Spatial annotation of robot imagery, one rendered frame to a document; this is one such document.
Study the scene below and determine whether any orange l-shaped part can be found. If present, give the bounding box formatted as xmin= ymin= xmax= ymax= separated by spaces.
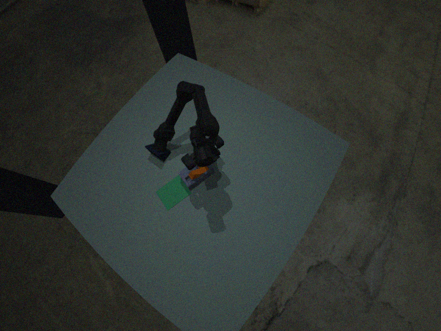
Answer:
xmin=188 ymin=166 xmax=209 ymax=180

